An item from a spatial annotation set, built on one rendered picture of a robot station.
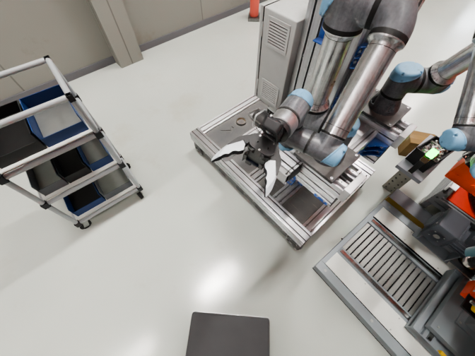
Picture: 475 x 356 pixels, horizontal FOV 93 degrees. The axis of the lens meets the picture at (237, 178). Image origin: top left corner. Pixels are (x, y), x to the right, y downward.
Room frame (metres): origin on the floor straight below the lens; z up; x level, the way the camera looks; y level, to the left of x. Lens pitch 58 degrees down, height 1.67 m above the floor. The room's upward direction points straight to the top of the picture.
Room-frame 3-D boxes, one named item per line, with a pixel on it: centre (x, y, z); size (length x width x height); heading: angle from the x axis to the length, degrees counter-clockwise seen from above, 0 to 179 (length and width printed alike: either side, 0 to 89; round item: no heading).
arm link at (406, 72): (0.98, -0.80, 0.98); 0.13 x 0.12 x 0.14; 87
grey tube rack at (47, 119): (0.85, 1.06, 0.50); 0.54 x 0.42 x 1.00; 128
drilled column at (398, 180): (0.94, -1.29, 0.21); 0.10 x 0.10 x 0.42; 38
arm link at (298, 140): (0.50, -0.18, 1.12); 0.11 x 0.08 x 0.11; 56
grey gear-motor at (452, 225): (0.36, -1.36, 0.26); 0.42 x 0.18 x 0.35; 38
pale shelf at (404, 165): (0.92, -1.27, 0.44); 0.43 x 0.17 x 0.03; 128
